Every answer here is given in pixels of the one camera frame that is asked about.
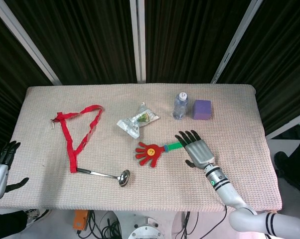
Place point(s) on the round metal base flange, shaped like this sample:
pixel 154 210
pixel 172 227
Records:
pixel 147 230

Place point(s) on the silver green snack bag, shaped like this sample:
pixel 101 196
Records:
pixel 140 119

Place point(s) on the red hand clapper toy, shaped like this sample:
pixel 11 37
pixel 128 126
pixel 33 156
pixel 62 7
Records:
pixel 150 152

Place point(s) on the purple foam cube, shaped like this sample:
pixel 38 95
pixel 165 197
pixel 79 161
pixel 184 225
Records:
pixel 202 110

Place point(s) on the black chair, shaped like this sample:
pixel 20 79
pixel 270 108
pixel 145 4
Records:
pixel 292 164

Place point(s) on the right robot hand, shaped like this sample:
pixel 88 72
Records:
pixel 198 152

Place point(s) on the beige waffle table cloth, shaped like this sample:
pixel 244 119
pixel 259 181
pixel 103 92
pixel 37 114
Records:
pixel 165 189

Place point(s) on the black white sneaker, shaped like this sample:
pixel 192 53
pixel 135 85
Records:
pixel 35 215

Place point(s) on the white frame rail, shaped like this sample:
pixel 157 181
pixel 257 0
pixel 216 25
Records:
pixel 287 130

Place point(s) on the orange box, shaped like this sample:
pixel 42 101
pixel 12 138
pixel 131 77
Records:
pixel 79 220

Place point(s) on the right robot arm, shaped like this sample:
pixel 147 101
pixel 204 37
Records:
pixel 229 191

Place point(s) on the black curtain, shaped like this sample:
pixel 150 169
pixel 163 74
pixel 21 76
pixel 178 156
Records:
pixel 90 37

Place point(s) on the clear plastic water bottle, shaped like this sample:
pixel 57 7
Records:
pixel 180 107

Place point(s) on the white frame post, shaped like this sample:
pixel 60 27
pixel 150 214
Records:
pixel 138 39
pixel 236 42
pixel 28 41

